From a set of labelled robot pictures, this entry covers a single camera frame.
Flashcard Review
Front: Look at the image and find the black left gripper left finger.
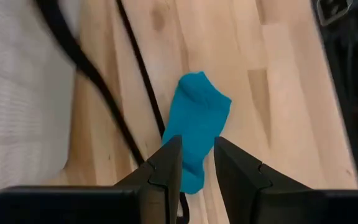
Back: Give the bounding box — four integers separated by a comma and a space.
0, 134, 185, 224

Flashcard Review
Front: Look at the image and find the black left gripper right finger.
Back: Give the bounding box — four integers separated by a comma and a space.
213, 136, 358, 224

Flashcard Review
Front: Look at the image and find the teal sock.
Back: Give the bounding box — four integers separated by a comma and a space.
161, 71, 233, 195

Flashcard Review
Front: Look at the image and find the white perforated laundry basket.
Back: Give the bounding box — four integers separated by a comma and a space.
0, 0, 83, 203

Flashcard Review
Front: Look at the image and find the black velvet clothes hanger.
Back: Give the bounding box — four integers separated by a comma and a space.
35, 0, 191, 224

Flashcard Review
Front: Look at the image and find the black metal rig frame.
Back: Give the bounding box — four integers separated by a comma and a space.
310, 0, 358, 191

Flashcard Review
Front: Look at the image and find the silver metal bracket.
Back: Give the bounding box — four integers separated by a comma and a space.
316, 0, 354, 27

